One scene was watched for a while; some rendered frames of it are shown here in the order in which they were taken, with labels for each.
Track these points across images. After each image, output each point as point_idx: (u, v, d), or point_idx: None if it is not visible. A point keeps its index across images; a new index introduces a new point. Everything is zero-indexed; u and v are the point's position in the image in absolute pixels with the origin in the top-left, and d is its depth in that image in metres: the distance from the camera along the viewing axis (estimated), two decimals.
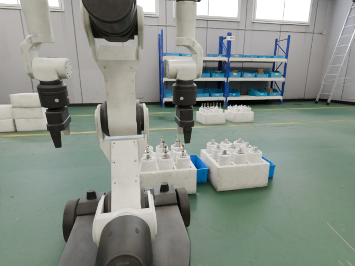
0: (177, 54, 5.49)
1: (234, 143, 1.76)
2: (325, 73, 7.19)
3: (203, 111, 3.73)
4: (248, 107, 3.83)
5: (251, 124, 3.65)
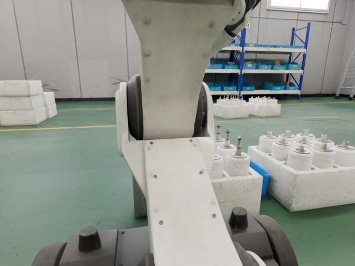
0: None
1: (299, 138, 1.21)
2: (344, 66, 6.64)
3: (222, 103, 3.18)
4: (274, 99, 3.28)
5: (279, 118, 3.10)
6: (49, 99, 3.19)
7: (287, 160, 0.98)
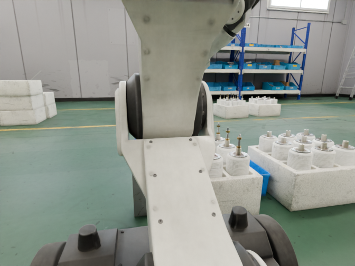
0: None
1: (299, 137, 1.21)
2: (344, 66, 6.64)
3: (222, 103, 3.18)
4: (274, 99, 3.27)
5: (279, 118, 3.10)
6: (49, 99, 3.18)
7: (287, 160, 0.98)
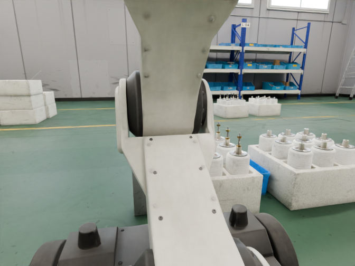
0: None
1: (299, 136, 1.21)
2: (344, 66, 6.64)
3: (222, 103, 3.18)
4: (274, 98, 3.27)
5: (279, 117, 3.10)
6: (49, 98, 3.18)
7: (287, 159, 0.98)
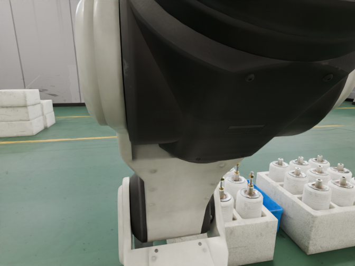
0: None
1: (312, 164, 1.12)
2: None
3: None
4: None
5: None
6: (47, 107, 3.10)
7: (302, 196, 0.90)
